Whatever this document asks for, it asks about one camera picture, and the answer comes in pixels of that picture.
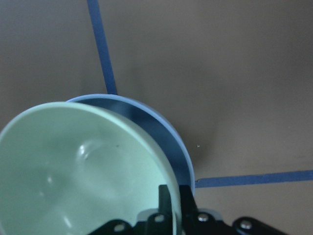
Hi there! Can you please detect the blue bowl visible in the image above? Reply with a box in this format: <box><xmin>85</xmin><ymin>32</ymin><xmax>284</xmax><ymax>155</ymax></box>
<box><xmin>68</xmin><ymin>94</ymin><xmax>195</xmax><ymax>193</ymax></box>

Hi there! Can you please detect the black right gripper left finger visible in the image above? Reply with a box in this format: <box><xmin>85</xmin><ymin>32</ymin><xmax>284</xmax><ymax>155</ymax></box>
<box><xmin>136</xmin><ymin>185</ymin><xmax>173</xmax><ymax>235</ymax></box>

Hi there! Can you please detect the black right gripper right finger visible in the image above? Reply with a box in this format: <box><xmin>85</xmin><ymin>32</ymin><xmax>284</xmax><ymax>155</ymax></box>
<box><xmin>179</xmin><ymin>185</ymin><xmax>223</xmax><ymax>235</ymax></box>

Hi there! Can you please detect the green bowl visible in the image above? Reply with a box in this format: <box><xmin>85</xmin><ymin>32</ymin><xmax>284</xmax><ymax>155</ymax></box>
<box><xmin>0</xmin><ymin>102</ymin><xmax>181</xmax><ymax>235</ymax></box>

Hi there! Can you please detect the brown paper table cover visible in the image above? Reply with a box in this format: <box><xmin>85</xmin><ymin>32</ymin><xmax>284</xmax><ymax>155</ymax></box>
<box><xmin>0</xmin><ymin>0</ymin><xmax>313</xmax><ymax>235</ymax></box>

